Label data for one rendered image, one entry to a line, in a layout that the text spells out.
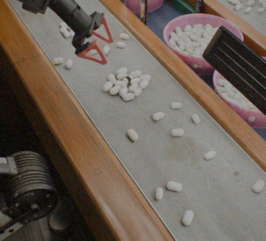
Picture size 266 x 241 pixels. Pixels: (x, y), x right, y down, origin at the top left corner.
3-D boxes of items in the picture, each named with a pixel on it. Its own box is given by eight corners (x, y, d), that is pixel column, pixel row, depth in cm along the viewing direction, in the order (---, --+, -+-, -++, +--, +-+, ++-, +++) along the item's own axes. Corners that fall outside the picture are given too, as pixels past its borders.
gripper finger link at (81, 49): (94, 75, 121) (69, 50, 116) (99, 58, 126) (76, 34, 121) (114, 63, 117) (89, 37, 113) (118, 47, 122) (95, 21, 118)
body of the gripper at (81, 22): (75, 49, 118) (55, 28, 115) (83, 27, 126) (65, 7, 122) (94, 36, 115) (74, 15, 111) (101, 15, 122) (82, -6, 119)
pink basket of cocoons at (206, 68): (212, 93, 147) (215, 69, 141) (146, 59, 160) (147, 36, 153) (252, 55, 163) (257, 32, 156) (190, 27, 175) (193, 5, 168)
